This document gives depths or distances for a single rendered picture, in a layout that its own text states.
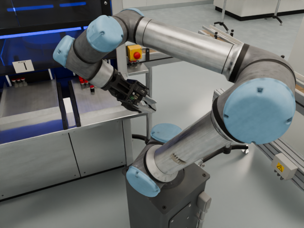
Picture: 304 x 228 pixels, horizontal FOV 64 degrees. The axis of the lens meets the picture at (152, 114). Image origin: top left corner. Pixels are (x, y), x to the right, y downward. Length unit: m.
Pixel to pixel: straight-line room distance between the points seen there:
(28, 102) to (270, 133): 1.13
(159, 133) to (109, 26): 0.40
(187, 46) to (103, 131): 1.17
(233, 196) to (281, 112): 1.56
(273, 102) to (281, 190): 1.72
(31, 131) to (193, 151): 0.77
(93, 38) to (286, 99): 0.41
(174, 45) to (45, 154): 1.31
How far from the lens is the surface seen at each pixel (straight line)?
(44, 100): 1.34
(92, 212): 1.87
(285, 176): 1.57
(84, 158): 1.81
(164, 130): 0.84
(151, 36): 0.65
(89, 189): 1.98
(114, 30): 0.59
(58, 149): 1.73
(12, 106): 1.36
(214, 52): 0.61
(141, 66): 1.56
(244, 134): 0.49
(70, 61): 0.66
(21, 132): 1.17
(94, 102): 1.24
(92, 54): 0.61
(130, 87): 0.71
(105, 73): 0.68
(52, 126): 1.15
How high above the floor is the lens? 1.57
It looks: 37 degrees down
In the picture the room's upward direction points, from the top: straight up
